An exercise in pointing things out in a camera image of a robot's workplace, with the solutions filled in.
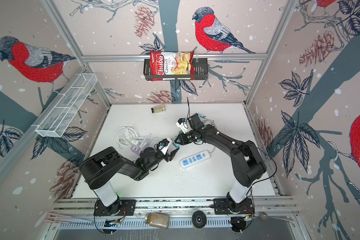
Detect red cassava chips bag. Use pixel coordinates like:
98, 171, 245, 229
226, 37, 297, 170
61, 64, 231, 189
150, 51, 195, 81

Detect white blue small device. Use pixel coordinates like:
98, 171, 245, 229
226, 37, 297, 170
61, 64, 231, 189
180, 151, 211, 169

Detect thin white charger cable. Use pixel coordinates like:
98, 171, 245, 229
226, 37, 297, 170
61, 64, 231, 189
134, 134, 153, 148

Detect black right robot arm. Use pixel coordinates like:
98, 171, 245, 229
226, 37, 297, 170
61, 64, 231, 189
175, 114, 267, 215

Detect black round knob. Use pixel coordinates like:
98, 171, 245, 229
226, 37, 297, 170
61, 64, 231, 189
192, 211, 207, 229

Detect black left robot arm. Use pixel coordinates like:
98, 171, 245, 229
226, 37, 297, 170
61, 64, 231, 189
79, 139, 179, 217

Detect black wire wall basket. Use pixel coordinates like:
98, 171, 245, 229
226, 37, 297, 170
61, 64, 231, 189
143, 59, 209, 81

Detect white charger plug adapter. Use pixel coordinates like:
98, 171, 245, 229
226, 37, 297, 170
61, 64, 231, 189
130, 139, 140, 148

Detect metal spoon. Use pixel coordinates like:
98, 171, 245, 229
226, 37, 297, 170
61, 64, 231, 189
259, 212, 295, 224

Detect glass jar of grains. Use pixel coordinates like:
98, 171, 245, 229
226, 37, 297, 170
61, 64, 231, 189
145, 213, 170, 229

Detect purple power strip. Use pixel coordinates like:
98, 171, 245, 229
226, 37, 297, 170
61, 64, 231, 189
130, 146, 141, 155

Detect pink chopsticks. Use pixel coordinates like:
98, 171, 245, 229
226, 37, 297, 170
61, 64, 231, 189
43, 212, 72, 224

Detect white mesh wall shelf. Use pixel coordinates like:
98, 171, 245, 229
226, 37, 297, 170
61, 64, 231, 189
36, 73, 98, 138

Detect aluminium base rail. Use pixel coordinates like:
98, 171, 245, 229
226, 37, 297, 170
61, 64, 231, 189
35, 196, 302, 234

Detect thick white power cord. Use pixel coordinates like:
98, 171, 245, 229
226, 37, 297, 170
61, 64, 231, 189
115, 126, 140, 149

